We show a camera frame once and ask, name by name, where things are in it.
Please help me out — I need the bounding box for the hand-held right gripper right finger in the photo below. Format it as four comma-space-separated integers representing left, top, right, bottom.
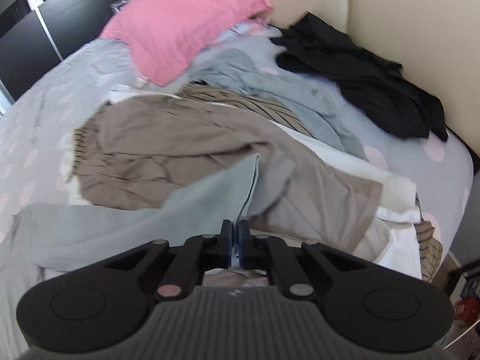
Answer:
237, 220, 370, 301

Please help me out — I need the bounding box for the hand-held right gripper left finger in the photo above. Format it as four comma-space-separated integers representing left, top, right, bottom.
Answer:
101, 219, 237, 302

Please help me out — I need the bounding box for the light blue garment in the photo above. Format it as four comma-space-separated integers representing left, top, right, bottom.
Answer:
11, 153, 262, 275

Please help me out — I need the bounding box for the taupe garment with striped trim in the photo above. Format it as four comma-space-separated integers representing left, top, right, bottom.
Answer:
71, 84, 384, 253

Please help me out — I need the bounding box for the white garment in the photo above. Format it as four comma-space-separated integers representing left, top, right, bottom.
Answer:
270, 120, 423, 280

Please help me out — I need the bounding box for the grey knit sweater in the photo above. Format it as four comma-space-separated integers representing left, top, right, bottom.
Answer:
189, 48, 370, 162

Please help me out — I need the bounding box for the striped tan garment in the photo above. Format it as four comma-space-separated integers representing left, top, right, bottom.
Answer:
414, 219, 444, 284

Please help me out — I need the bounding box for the black garment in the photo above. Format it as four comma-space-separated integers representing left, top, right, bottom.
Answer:
270, 12, 449, 142

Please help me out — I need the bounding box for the white printed pillow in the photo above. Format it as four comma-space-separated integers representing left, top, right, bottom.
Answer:
225, 18, 271, 41

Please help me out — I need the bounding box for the pink pillow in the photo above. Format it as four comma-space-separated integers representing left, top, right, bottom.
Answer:
98, 0, 274, 87

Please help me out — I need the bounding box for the bed with grey dotted sheet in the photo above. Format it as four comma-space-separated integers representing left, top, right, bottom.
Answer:
0, 22, 475, 360

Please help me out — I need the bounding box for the pile of small boxes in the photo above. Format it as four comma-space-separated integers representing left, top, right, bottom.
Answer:
453, 262, 480, 328

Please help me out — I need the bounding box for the black wardrobe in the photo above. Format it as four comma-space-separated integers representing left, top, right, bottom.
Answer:
0, 0, 158, 103

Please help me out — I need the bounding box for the cream padded headboard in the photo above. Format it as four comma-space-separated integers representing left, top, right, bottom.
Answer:
154, 0, 480, 159

